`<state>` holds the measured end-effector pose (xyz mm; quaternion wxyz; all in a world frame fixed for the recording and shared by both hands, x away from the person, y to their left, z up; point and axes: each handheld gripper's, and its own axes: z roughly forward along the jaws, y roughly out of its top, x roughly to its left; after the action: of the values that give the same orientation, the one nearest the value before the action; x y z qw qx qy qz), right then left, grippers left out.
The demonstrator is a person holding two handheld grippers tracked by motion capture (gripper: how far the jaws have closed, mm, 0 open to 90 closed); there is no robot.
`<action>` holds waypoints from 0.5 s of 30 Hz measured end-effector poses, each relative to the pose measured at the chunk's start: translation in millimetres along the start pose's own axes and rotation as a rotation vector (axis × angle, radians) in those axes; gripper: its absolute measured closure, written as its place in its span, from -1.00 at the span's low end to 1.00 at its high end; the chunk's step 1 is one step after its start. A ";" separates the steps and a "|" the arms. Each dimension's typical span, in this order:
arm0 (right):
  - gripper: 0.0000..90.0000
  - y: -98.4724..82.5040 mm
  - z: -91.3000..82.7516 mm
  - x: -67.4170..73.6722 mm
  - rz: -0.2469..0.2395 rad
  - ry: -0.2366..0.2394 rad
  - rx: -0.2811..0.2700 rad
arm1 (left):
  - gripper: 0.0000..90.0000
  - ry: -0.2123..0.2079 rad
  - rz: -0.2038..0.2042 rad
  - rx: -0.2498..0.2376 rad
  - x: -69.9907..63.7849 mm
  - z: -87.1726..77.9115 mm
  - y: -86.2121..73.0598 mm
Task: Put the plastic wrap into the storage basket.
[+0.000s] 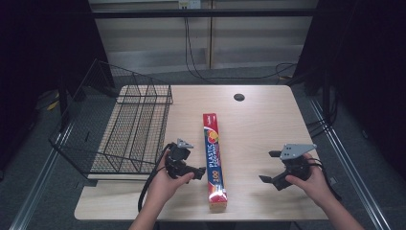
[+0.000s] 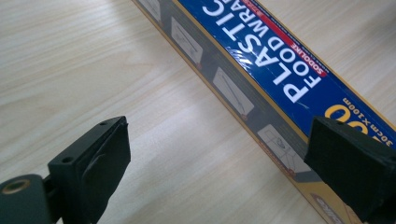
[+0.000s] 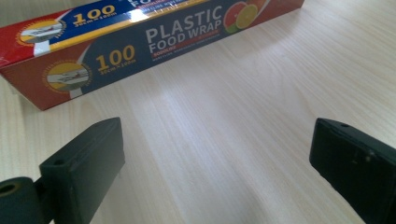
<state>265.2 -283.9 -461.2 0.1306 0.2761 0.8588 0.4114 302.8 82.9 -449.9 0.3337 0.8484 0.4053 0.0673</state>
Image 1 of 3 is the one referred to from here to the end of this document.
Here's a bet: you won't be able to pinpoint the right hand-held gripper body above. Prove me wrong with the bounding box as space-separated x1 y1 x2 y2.
272 143 318 192

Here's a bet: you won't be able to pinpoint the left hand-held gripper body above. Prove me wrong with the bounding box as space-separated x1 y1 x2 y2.
164 138 195 180

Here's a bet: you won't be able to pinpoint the red and blue plastic wrap box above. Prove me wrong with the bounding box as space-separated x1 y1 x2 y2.
202 112 229 212

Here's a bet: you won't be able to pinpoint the person's right hand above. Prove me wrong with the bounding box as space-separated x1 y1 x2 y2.
284 152 335 209

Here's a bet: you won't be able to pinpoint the person's left hand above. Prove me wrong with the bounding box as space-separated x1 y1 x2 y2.
145 155 195 209

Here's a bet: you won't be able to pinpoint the black curtain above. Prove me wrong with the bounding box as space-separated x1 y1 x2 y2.
291 0 406 180
0 0 117 180

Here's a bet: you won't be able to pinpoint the black horizontal bar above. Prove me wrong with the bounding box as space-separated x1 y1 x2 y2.
91 9 318 19

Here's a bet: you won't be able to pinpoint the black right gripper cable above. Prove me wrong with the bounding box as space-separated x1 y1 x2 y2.
305 156 344 203

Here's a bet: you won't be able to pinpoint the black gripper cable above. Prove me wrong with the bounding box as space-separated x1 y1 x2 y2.
305 156 344 203
137 142 176 214

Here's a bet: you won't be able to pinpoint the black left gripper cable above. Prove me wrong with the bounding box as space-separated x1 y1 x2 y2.
137 142 176 214

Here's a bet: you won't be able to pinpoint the black floor cables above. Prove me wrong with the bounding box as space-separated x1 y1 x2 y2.
305 95 339 139

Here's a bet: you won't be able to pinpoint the metal floor rail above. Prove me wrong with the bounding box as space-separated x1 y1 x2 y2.
308 98 393 230
9 123 75 230

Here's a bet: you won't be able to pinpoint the black wire basket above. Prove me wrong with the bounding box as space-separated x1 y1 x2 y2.
48 57 174 180

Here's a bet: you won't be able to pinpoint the black wall cable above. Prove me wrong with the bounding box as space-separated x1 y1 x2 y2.
183 16 300 85

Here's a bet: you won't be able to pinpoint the white wall outlet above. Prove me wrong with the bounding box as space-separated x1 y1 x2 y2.
177 0 202 10

